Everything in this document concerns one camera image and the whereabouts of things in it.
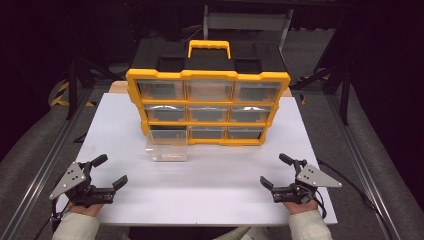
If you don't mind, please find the aluminium rail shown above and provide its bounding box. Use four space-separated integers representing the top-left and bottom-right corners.
0 89 95 240
325 93 403 240

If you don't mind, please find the clear plastic drawer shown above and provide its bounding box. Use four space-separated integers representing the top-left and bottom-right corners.
145 128 189 163

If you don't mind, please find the person's left hand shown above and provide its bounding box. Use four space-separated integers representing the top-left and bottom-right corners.
68 203 105 218

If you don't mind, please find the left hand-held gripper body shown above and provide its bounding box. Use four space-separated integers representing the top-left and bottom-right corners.
49 161 116 208

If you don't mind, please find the set of clear organizer drawers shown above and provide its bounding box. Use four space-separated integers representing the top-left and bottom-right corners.
136 79 283 140

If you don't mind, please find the yellow black storage organizer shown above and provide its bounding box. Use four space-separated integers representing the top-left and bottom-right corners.
125 39 292 147

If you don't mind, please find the black tripod stand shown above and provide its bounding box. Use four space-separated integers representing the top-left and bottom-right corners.
293 49 355 127
64 54 125 122

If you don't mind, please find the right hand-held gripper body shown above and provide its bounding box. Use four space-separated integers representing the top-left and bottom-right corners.
271 159 344 205

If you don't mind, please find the person's right hand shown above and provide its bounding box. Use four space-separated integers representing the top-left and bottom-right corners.
282 198 320 216

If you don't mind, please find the black cable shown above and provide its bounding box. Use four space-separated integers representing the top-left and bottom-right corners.
33 196 73 240
314 159 396 240

